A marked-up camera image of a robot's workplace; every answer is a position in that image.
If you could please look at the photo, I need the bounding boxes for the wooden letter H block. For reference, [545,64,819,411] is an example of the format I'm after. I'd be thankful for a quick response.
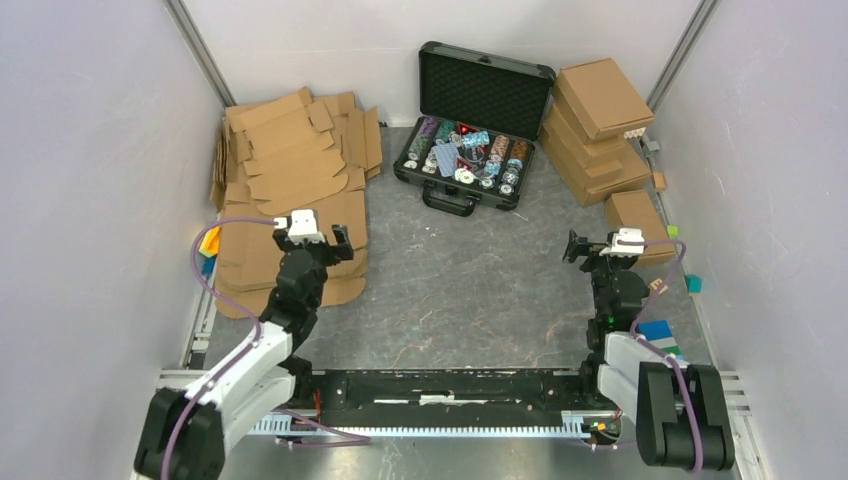
[649,278,669,295]

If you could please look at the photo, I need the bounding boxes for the blue green stacked bricks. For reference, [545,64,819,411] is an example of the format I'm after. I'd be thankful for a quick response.
[637,320,685,360]

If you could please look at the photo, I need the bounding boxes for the teal cube block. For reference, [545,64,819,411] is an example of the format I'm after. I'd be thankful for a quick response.
[684,274,702,295]

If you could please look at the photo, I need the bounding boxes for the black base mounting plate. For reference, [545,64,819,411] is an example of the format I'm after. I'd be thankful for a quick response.
[286,368,616,429]

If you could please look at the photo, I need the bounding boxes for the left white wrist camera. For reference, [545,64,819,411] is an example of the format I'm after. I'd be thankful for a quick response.
[274,209,326,247]

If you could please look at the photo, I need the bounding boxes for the orange yellow toy block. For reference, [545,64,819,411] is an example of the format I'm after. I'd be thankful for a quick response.
[197,226,221,258]

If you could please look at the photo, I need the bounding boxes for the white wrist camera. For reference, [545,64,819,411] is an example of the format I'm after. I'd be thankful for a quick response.
[274,209,326,247]
[599,227,646,257]

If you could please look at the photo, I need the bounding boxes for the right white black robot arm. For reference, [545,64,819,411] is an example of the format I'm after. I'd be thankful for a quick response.
[563,227,735,473]

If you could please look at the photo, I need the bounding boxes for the stack of flat cardboard blanks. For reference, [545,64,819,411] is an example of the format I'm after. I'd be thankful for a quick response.
[210,87,383,314]

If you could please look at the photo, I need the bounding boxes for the white blue toy brick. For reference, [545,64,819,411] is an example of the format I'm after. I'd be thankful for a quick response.
[623,127,646,139]

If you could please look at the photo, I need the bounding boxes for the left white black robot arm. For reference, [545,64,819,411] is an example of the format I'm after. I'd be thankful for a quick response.
[133,210,354,479]

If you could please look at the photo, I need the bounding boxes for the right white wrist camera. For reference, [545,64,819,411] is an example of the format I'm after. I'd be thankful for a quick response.
[599,227,646,257]

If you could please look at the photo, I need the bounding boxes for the black poker chip case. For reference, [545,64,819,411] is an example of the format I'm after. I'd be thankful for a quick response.
[393,41,556,217]

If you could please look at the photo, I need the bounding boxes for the small wooden cube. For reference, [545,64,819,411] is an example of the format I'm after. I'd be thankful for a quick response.
[652,172,667,193]

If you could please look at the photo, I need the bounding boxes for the single folded cardboard box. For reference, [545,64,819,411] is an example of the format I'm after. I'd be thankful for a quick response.
[604,190,676,266]

